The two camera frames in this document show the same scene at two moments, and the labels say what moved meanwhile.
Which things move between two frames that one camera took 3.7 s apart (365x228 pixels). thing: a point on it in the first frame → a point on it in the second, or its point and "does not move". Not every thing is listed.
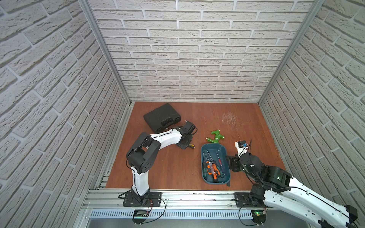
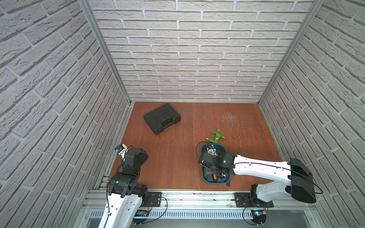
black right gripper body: [233, 162] → [215, 170]
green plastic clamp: [216, 133] does not move
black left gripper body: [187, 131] → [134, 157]
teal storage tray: [215, 166] does not move
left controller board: [140, 216] does not move
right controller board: [259, 216] does not move
